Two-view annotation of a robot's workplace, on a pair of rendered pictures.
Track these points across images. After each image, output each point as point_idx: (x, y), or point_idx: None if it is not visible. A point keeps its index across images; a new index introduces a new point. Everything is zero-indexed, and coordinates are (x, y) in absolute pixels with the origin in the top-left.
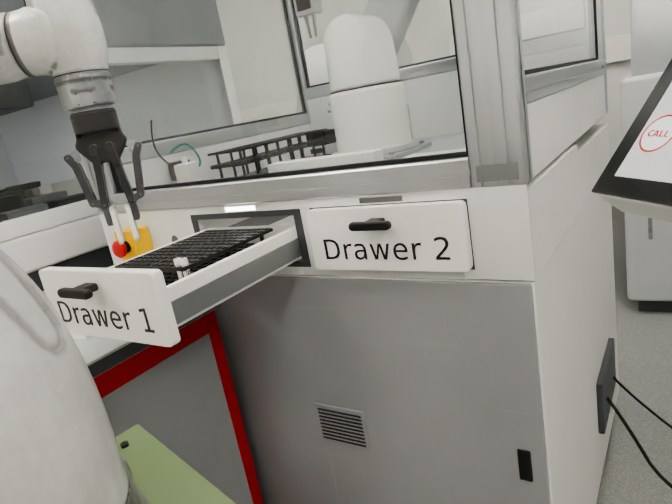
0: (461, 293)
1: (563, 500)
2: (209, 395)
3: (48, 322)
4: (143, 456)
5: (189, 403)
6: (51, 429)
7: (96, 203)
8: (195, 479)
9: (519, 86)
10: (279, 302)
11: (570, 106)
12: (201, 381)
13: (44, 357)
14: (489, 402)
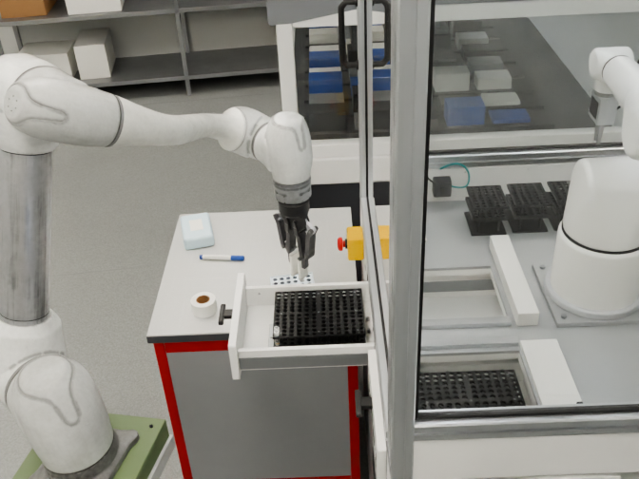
0: None
1: None
2: (334, 378)
3: (75, 414)
4: (146, 438)
5: (315, 376)
6: (62, 444)
7: (283, 247)
8: (138, 467)
9: (393, 431)
10: None
11: (607, 447)
12: (329, 369)
13: (66, 427)
14: None
